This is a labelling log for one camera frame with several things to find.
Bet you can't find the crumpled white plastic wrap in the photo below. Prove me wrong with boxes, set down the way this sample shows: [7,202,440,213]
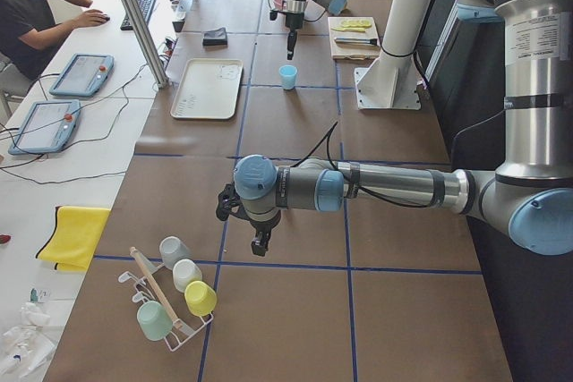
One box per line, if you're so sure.
[1,302,56,381]

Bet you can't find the aluminium frame post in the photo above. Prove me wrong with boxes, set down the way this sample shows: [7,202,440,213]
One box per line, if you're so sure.
[121,0,169,89]

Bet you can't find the mint green plastic cup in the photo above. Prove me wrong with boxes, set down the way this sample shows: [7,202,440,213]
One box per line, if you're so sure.
[137,301,173,341]

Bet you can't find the white wire cup rack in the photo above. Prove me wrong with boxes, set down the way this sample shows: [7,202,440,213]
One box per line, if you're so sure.
[117,271,214,352]

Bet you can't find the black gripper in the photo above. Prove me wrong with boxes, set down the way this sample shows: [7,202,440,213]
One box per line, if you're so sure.
[285,12,304,60]
[244,208,281,257]

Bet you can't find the blue teach pendant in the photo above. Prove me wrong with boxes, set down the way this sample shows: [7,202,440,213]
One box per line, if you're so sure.
[8,99,81,155]
[49,53,115,98]

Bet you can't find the cream bear tray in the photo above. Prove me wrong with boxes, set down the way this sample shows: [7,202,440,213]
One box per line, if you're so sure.
[170,58,243,120]

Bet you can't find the grey plastic cup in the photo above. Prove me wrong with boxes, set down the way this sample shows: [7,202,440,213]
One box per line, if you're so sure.
[159,236,192,270]

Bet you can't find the yellow plastic cup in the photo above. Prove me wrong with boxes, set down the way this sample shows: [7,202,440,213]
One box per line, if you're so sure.
[184,280,218,317]

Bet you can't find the light blue plastic cup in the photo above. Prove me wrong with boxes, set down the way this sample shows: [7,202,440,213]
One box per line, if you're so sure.
[278,64,298,90]

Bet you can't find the wooden cutting board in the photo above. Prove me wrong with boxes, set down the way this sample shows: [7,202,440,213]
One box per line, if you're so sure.
[328,17,381,60]

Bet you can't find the black keyboard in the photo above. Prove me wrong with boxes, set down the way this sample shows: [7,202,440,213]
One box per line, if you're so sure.
[120,0,156,30]

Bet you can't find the far blue teach pendant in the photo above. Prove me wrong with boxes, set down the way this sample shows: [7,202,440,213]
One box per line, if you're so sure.
[49,53,115,98]

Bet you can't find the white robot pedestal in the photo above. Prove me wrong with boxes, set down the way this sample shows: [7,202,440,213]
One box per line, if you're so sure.
[355,0,431,110]

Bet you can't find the seated person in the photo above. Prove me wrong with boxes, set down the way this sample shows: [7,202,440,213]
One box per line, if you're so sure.
[1,0,106,80]

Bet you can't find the yellow cloth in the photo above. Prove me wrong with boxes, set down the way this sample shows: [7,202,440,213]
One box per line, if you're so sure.
[36,206,110,272]

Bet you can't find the lemon slices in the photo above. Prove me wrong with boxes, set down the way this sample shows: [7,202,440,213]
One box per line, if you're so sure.
[339,20,372,32]

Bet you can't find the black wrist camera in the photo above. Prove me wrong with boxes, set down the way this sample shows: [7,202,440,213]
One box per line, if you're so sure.
[216,183,246,221]

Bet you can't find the white plastic cup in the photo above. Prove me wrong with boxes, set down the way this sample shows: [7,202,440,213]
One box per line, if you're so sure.
[172,259,202,293]

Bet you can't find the near blue teach pendant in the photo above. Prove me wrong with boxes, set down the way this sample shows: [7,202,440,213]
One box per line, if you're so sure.
[8,99,81,155]

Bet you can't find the wooden rack handle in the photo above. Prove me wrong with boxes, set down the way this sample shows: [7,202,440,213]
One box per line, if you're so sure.
[130,247,183,329]

